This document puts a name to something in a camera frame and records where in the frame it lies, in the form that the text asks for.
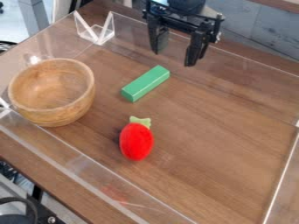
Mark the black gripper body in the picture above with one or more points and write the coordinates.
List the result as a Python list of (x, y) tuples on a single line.
[(185, 15)]

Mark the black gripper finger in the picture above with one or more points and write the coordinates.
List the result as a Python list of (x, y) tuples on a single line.
[(157, 34), (196, 48)]

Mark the wooden bowl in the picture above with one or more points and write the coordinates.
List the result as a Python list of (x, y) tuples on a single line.
[(52, 92)]

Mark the red plush strawberry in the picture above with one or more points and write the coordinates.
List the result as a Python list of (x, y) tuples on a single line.
[(136, 139)]

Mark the green rectangular block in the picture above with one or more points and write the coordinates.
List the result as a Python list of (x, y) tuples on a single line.
[(137, 88)]

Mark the clear acrylic tray walls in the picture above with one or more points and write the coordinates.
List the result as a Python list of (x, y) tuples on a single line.
[(223, 166)]

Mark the black table clamp bracket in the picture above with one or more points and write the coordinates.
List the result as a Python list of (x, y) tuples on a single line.
[(45, 215)]

